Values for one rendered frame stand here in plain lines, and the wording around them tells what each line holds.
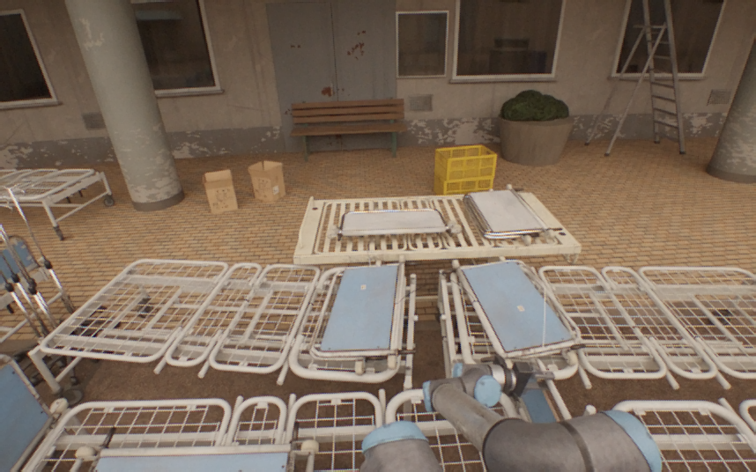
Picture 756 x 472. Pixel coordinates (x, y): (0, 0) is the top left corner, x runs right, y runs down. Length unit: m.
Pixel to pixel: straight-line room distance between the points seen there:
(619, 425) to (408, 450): 0.35
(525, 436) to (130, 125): 4.84
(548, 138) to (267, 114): 4.36
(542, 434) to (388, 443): 0.26
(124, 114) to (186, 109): 2.24
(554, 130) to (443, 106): 1.89
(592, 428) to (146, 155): 4.93
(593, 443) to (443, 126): 6.32
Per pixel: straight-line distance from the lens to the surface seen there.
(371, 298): 2.12
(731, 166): 6.82
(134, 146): 5.13
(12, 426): 2.06
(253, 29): 6.68
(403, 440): 0.74
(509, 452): 0.75
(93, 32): 5.03
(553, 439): 0.73
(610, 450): 0.76
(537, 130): 5.85
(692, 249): 4.56
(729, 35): 8.97
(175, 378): 2.82
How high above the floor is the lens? 1.89
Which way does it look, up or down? 29 degrees down
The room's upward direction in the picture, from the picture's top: 2 degrees counter-clockwise
